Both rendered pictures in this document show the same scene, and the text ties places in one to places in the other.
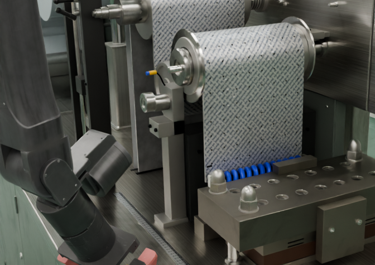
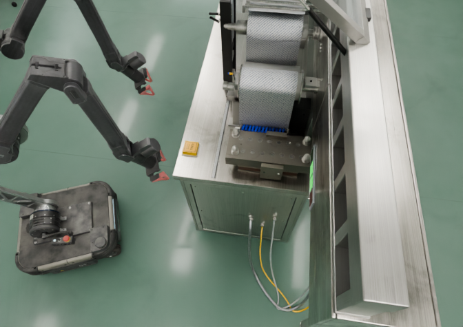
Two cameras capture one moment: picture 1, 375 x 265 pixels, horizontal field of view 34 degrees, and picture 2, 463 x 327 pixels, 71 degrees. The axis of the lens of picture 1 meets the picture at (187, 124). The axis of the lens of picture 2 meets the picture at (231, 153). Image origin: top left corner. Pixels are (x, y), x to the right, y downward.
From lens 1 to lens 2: 1.00 m
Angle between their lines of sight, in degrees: 48
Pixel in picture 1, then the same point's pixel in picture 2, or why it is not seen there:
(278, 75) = (279, 100)
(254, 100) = (264, 106)
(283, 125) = (280, 117)
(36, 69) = (112, 136)
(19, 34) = (103, 130)
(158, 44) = (249, 51)
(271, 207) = (242, 155)
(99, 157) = (145, 149)
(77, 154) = (138, 146)
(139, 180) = not seen: hidden behind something
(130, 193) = not seen: hidden behind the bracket
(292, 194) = (258, 152)
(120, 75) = not seen: hidden behind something
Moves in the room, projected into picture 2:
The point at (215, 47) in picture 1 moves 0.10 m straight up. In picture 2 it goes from (248, 83) to (249, 65)
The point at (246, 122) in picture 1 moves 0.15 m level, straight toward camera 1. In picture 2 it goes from (260, 112) to (239, 133)
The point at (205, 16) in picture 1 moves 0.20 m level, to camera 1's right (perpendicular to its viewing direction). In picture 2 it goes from (275, 45) to (316, 62)
